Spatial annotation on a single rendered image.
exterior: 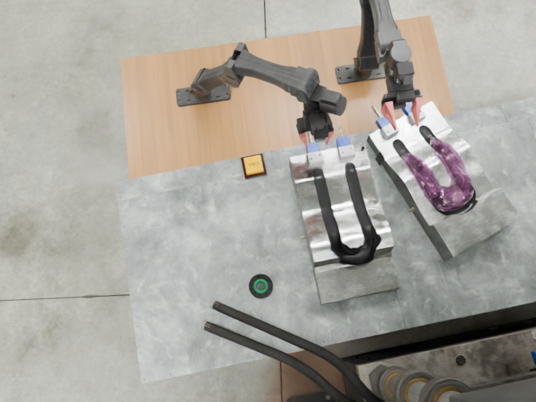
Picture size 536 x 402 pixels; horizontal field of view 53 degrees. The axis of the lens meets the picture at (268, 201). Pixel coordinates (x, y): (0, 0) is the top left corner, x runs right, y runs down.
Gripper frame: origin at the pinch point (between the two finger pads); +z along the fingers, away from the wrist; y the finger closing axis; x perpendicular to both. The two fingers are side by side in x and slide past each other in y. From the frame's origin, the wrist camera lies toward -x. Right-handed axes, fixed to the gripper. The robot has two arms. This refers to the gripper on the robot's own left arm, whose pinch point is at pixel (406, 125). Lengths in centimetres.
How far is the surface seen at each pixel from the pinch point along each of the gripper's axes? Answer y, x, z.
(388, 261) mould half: -5.3, 32.5, 34.0
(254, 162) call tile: -44, 36, -7
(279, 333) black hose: -44, 29, 52
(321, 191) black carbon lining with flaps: -23.3, 31.2, 7.8
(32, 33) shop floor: -160, 123, -128
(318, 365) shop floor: -29, 118, 70
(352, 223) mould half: -15.7, 27.4, 20.9
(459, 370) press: 12, 39, 71
